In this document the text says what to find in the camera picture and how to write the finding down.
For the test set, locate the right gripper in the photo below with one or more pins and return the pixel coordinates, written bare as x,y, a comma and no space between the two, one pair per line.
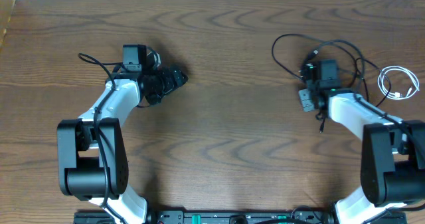
307,106

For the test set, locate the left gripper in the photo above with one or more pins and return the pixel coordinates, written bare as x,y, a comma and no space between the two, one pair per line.
165,72

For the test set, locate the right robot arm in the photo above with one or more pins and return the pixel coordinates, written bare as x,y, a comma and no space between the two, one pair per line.
392,153

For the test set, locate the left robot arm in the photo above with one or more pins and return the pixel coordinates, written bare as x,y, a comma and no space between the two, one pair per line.
92,160

